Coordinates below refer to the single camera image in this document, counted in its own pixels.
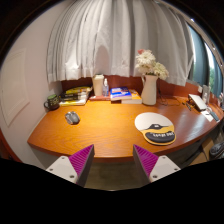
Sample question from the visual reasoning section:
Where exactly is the yellow white mouse pad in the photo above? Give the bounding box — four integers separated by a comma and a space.
134, 112, 176, 146

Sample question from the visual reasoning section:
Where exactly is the white ceramic pitcher vase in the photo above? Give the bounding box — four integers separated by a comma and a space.
141, 75, 158, 106

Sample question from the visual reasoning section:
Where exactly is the beige cylindrical container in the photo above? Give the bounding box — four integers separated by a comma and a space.
92, 74, 104, 96

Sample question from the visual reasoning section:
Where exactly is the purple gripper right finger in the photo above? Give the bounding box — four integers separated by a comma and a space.
133, 145, 180, 183

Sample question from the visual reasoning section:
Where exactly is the yellow orange book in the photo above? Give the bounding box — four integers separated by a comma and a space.
121, 89, 142, 104

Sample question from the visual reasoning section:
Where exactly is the red flat book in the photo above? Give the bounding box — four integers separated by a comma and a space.
89, 96, 110, 101

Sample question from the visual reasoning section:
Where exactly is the black cable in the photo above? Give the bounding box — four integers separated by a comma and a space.
156, 79, 188, 108

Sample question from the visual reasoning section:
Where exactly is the blue book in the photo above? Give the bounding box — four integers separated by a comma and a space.
110, 87, 132, 101

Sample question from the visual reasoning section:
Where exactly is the white flower bouquet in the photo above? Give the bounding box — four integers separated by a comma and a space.
136, 49, 169, 80

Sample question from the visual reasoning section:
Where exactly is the white tablet device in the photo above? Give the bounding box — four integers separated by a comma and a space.
188, 94, 207, 111

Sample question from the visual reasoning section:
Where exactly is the stack of yellow books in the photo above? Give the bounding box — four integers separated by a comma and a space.
59, 86, 92, 106

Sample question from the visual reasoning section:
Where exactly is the dark green mug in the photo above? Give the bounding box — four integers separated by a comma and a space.
44, 94, 59, 111

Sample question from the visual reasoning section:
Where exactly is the grey computer mouse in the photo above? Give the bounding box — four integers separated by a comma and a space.
65, 111, 80, 125

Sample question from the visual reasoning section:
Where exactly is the clear sanitizer bottle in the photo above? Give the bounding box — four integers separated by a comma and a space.
103, 78, 109, 97

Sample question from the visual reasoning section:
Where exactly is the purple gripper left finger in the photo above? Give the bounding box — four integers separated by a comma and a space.
47, 145, 95, 187

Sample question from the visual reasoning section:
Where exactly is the white sheer curtain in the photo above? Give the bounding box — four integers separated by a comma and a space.
47, 0, 193, 86

